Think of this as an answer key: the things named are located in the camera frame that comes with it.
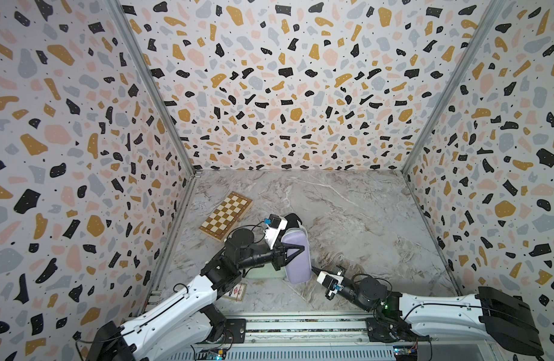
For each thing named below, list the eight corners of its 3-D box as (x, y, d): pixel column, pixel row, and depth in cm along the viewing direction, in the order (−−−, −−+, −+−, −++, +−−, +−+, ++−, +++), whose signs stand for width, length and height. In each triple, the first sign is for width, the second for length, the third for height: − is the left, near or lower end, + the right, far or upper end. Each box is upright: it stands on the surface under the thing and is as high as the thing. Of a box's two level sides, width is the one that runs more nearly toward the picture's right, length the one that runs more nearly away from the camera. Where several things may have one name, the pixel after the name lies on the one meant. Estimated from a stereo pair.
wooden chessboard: (200, 231, 100) (198, 226, 98) (233, 195, 114) (232, 191, 111) (223, 243, 97) (221, 239, 94) (254, 205, 110) (253, 200, 108)
